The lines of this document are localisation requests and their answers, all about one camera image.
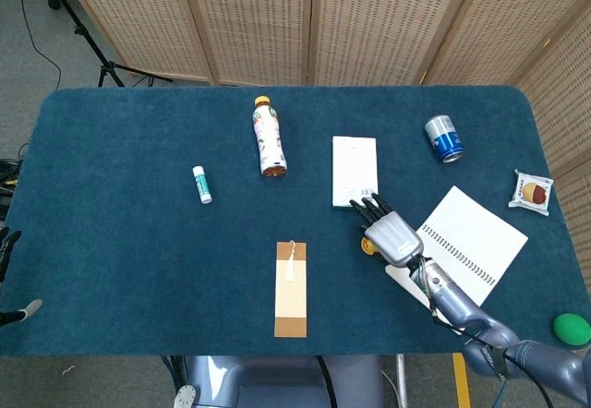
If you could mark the blue silver drink can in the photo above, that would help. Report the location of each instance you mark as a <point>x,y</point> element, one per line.
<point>444,138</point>

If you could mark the cream bookmark tassel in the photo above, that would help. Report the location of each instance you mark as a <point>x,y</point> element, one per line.
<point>290,267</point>

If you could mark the green ball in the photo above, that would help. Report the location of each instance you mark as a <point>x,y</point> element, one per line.
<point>571,329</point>

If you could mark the orange cream paper bookmark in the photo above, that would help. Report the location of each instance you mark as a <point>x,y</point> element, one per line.
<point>291,297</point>

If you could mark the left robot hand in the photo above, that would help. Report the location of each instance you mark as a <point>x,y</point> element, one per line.
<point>10,246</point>

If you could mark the blue velvet tablecloth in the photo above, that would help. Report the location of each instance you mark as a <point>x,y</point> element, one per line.
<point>138,251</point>

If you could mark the white spiral notebook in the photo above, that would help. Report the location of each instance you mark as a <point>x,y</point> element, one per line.
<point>466,242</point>

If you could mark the grey robot torso base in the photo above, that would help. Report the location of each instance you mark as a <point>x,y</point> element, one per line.
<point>277,380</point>

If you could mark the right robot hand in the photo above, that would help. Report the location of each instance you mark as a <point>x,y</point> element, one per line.
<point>392,237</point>

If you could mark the white table leg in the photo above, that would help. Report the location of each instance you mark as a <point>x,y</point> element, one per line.
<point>401,380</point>

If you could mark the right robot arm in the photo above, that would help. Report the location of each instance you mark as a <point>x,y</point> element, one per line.
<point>480,325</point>

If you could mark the white green flat box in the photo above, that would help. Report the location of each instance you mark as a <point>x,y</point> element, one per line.
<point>353,168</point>

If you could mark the plastic drink bottle yellow cap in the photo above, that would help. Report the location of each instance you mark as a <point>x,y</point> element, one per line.
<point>269,140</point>

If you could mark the wooden rattan folding screen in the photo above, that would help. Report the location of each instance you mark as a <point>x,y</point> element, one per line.
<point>369,20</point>

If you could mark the yellow floor tape strip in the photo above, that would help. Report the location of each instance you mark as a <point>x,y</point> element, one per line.
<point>461,380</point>

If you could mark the white green glue stick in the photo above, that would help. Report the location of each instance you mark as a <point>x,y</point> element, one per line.
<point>202,185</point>

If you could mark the black tripod stand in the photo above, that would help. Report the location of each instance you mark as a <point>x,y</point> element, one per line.
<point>88,39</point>

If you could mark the white snack packet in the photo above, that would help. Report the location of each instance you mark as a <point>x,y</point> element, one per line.
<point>532,192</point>

